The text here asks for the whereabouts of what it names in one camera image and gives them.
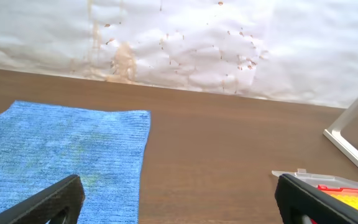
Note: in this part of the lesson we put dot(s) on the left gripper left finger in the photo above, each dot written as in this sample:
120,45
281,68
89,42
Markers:
59,194

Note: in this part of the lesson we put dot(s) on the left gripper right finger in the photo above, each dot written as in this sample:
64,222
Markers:
294,196

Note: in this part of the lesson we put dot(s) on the blue cloth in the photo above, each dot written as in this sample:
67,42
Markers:
57,140

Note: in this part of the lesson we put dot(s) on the white and blue stand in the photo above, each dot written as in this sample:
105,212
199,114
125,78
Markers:
350,152

